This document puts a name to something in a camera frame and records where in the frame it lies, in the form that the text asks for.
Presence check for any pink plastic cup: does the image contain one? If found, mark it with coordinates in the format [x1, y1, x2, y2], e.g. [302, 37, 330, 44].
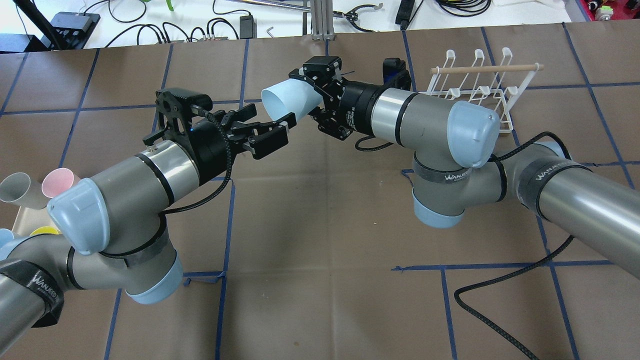
[41, 167, 80, 199]

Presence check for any light blue plastic cup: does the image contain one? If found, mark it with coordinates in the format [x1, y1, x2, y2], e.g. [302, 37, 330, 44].
[261, 79, 323, 121]

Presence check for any coiled black cable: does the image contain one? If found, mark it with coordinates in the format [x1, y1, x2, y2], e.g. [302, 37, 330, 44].
[435, 0, 493, 17]

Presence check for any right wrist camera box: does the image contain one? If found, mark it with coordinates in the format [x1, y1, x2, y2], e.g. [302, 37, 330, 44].
[382, 57, 412, 91]

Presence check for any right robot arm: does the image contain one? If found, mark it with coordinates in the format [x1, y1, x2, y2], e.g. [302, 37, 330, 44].
[261, 55, 640, 277]

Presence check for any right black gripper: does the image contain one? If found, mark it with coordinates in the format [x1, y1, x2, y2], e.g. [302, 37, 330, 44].
[249, 55, 382, 141]

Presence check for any black power adapter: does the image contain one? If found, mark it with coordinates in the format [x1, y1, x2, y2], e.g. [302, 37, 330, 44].
[394, 0, 415, 31]

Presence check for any grey plastic cup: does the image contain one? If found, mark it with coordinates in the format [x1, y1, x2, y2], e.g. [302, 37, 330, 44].
[0, 172, 49, 210]

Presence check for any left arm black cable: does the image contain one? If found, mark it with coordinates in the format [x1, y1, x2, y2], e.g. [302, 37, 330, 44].
[159, 112, 235, 216]

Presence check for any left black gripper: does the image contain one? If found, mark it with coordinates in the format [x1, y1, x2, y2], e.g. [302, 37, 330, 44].
[144, 88, 289, 173]

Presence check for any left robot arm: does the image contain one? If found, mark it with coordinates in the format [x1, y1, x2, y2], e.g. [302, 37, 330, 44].
[1, 88, 297, 353]

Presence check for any red parts bin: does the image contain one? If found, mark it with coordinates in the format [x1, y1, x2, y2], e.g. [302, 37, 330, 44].
[579, 0, 639, 21]

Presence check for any white wire cup rack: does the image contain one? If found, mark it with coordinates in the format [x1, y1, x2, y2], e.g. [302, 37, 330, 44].
[424, 47, 545, 133]

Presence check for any yellow plastic cup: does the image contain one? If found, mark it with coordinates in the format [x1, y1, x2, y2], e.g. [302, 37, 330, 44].
[30, 225, 62, 236]

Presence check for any aluminium frame post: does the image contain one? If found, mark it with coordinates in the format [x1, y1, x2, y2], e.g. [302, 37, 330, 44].
[310, 0, 335, 41]

